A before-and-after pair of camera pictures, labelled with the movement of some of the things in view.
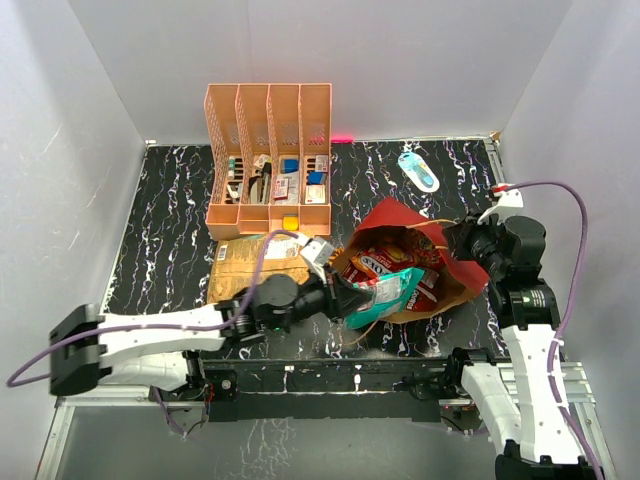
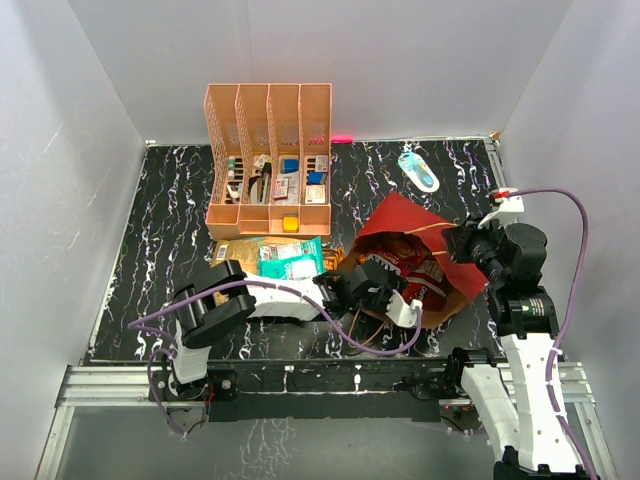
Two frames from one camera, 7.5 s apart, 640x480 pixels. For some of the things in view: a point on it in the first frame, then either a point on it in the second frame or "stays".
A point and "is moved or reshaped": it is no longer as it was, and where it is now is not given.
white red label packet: x=287 y=188 stays
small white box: x=261 y=160 stays
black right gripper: x=458 y=236 stays
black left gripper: x=341 y=299 → x=392 y=283
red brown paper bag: x=393 y=238 stays
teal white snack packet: x=390 y=293 is moved or reshaped
